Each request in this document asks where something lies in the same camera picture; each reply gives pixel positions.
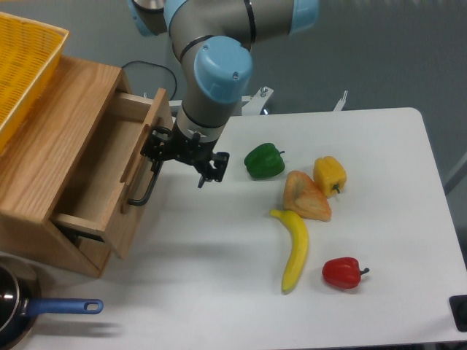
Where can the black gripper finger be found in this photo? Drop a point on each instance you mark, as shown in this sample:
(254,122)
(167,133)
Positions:
(156,140)
(157,155)

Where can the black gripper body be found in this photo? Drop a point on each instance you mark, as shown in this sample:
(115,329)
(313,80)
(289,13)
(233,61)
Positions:
(174,145)

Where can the black top drawer handle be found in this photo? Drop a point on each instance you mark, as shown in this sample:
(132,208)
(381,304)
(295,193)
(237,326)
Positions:
(143,179)

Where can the wooden top drawer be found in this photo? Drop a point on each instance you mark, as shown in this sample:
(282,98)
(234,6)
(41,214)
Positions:
(92,202)

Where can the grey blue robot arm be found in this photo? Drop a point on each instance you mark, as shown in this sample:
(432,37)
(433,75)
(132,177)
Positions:
(212,41)

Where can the wooden drawer cabinet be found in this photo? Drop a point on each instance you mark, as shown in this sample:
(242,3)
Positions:
(43,154)

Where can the green bell pepper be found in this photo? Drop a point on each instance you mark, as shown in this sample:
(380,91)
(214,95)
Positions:
(264,162)

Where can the orange toast slice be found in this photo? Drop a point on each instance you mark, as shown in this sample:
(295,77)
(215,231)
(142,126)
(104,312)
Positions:
(303,196)

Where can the yellow bell pepper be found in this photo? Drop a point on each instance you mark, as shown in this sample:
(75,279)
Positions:
(329,175)

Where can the yellow banana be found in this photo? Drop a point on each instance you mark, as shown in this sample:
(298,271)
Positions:
(299,248)

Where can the yellow plastic basket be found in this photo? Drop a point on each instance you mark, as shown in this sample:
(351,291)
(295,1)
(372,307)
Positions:
(30,53)

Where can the red bell pepper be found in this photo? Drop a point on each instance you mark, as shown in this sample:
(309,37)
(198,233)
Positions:
(343,272)

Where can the black corner object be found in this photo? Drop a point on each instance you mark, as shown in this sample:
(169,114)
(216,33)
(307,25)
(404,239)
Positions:
(458,307)

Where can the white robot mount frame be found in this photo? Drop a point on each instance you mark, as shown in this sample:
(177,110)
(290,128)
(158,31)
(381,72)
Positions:
(256,104)

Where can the black pan blue handle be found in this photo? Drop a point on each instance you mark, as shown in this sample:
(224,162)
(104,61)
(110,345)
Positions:
(22,302)

